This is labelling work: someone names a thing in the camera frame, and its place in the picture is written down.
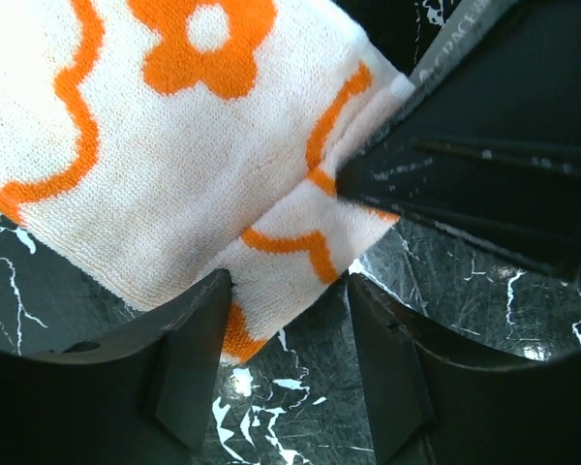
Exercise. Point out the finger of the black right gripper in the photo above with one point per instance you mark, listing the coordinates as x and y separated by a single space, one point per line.
529 216
515 99

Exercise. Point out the orange white towel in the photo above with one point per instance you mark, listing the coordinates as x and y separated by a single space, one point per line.
151 142

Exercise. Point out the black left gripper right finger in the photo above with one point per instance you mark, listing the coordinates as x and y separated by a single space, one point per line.
434 396

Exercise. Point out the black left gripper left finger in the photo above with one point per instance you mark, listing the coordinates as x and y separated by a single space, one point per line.
138 394

